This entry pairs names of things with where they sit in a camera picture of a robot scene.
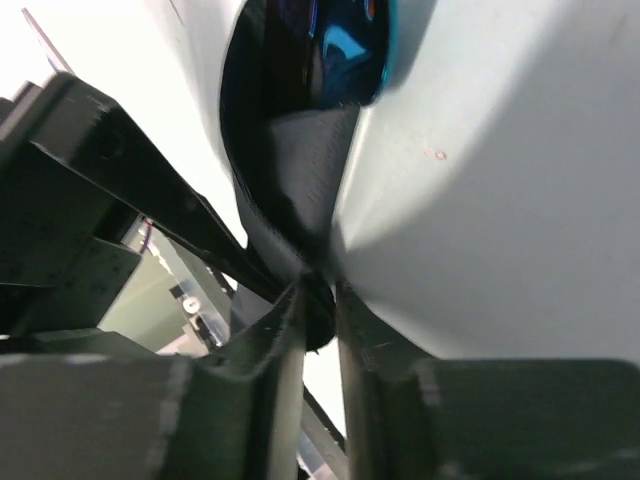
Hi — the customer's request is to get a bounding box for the blue metal fork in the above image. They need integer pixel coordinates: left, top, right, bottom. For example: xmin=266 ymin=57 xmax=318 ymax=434
xmin=279 ymin=0 xmax=404 ymax=111

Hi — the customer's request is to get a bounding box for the black paper napkin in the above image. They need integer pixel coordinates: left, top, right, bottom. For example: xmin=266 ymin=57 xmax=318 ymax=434
xmin=218 ymin=0 xmax=364 ymax=351

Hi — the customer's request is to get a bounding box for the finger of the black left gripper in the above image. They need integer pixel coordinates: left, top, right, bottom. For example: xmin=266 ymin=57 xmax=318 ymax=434
xmin=1 ymin=73 xmax=280 ymax=330

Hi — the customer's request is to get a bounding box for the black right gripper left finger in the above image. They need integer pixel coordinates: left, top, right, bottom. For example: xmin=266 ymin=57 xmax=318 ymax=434
xmin=1 ymin=281 xmax=308 ymax=479

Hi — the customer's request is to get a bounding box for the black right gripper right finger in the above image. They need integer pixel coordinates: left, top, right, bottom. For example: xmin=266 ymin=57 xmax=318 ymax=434
xmin=336 ymin=283 xmax=639 ymax=479

